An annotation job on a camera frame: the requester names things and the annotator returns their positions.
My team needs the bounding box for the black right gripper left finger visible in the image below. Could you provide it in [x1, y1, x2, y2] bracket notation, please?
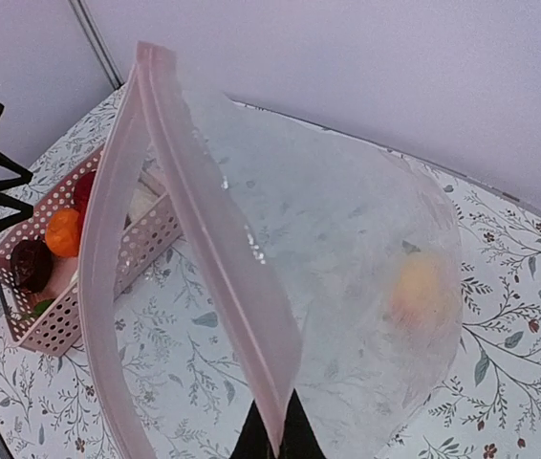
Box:
[229, 402, 273, 459]

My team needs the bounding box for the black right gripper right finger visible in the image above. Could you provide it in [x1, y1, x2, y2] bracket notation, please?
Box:
[278, 390, 326, 459]

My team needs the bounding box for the orange toy fruit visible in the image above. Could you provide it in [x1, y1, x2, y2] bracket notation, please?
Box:
[45, 208, 80, 258]

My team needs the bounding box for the red toy fruit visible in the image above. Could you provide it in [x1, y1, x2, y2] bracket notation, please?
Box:
[73, 170, 96, 212]

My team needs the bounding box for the pink perforated plastic basket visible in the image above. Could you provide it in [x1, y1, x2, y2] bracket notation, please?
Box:
[0, 147, 182, 357]

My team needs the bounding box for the clear zip top bag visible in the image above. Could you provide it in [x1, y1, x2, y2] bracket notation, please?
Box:
[78, 42, 464, 458]

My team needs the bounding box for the yellow toy fruit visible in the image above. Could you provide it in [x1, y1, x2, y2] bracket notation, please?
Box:
[385, 251, 462, 347]

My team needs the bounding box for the dark purple toy fruit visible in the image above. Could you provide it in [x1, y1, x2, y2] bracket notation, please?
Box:
[10, 239, 54, 294]

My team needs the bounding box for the left aluminium frame post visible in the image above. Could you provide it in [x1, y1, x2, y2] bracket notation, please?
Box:
[68, 0, 124, 90]

